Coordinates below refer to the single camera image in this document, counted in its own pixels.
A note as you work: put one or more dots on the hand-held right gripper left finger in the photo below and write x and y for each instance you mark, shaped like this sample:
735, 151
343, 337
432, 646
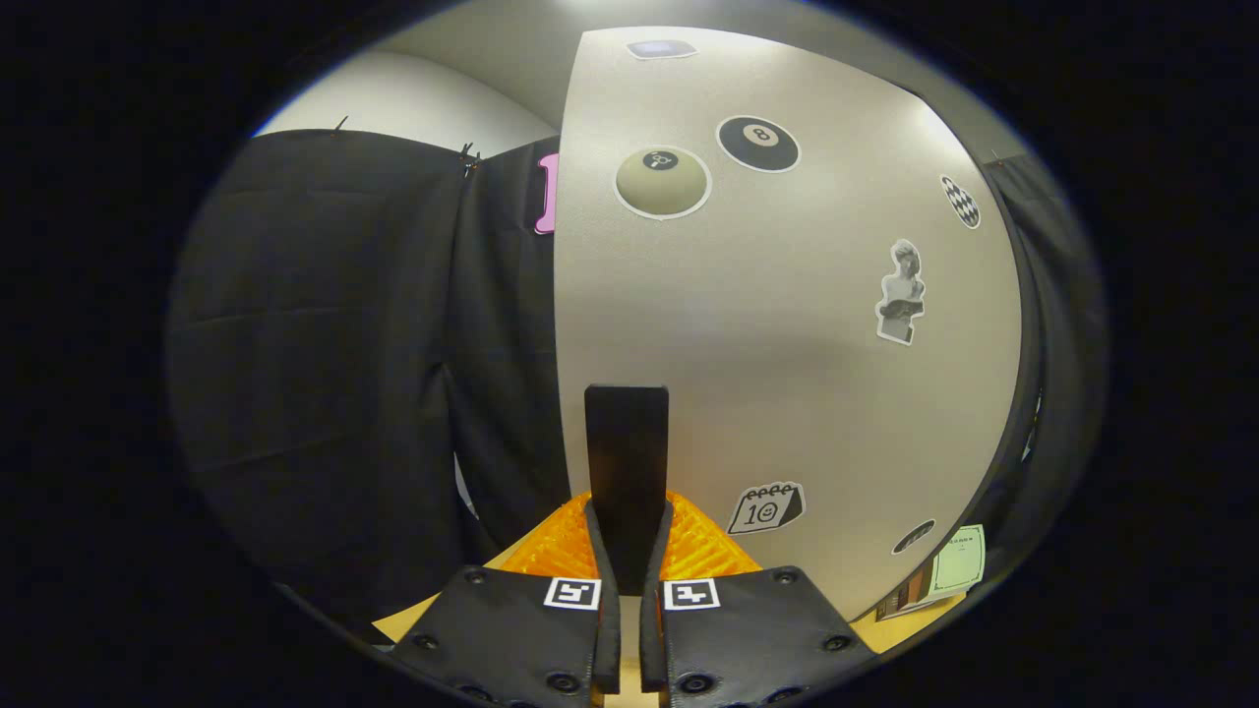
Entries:
610, 639

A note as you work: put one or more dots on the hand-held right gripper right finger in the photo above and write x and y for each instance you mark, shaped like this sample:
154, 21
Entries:
651, 639

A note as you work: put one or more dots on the beige cabinet door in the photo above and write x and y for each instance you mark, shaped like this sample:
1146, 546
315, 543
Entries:
787, 374

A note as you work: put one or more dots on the pale green book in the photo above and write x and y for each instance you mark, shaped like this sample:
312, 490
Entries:
959, 560

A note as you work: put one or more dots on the black backdrop cloth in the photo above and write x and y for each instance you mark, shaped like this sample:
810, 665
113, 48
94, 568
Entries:
325, 374

